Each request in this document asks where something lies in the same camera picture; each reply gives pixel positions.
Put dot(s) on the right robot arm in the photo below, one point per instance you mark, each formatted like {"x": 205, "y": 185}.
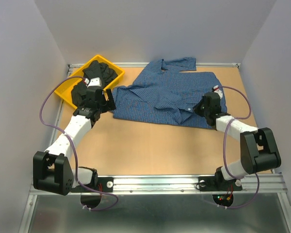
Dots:
{"x": 258, "y": 148}

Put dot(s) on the black striped shirt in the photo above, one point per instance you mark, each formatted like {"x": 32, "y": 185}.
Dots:
{"x": 94, "y": 70}

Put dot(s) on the aluminium front rail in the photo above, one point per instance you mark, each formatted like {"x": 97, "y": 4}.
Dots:
{"x": 187, "y": 184}

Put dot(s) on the aluminium back rail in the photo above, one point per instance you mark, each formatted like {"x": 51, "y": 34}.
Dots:
{"x": 237, "y": 65}

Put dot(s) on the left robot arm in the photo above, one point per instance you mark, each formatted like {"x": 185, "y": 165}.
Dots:
{"x": 52, "y": 171}

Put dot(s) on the blue plaid long sleeve shirt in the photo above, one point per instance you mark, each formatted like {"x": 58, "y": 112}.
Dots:
{"x": 165, "y": 92}

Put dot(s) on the yellow plastic bin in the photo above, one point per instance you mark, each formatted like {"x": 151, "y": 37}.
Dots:
{"x": 65, "y": 89}

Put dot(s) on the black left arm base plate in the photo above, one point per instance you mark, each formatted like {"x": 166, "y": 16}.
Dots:
{"x": 104, "y": 184}

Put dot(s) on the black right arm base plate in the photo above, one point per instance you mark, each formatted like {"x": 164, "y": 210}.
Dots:
{"x": 211, "y": 183}

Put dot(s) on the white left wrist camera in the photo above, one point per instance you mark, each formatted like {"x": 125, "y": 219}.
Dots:
{"x": 94, "y": 82}

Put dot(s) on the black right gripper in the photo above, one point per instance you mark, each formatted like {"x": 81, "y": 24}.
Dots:
{"x": 196, "y": 108}

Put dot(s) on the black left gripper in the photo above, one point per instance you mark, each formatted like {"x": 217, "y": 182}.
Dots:
{"x": 110, "y": 103}

